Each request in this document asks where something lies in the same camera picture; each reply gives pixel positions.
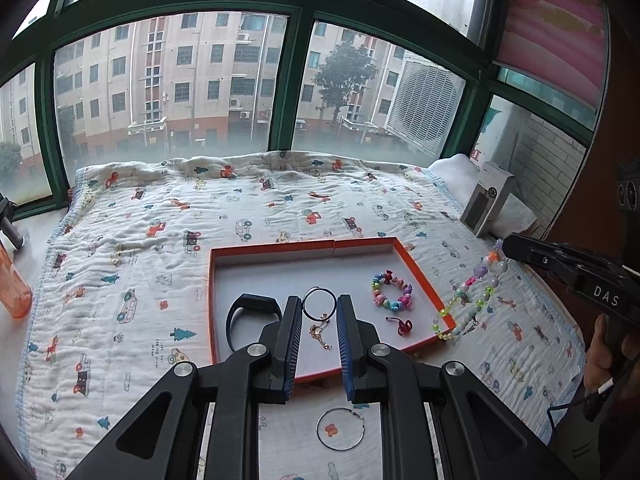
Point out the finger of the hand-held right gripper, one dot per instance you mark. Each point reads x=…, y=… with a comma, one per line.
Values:
x=545, y=255

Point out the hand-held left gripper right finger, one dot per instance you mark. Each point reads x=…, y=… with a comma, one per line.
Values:
x=344, y=355

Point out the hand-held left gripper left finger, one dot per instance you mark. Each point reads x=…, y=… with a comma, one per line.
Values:
x=291, y=355

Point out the black smart wristband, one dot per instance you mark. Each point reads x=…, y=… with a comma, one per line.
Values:
x=260, y=302

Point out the orange shallow box tray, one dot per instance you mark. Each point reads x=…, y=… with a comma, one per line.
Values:
x=350, y=275

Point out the person's right hand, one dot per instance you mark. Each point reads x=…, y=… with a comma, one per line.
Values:
x=597, y=360

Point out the white grey carton box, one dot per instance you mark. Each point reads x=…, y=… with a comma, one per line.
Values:
x=485, y=205

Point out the printed white blanket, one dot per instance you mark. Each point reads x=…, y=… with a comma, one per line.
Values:
x=150, y=270

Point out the white louvred outdoor unit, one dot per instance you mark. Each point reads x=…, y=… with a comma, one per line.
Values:
x=425, y=105

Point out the pink curtain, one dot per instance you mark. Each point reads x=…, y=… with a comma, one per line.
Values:
x=550, y=25

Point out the green tree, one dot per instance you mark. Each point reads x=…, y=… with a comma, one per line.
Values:
x=345, y=75

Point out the orange water bottle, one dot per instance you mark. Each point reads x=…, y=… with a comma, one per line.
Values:
x=15, y=290

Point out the beige apartment building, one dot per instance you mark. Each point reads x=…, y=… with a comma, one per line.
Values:
x=175, y=75

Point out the green window frame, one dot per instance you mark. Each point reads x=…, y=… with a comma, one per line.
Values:
x=295, y=75

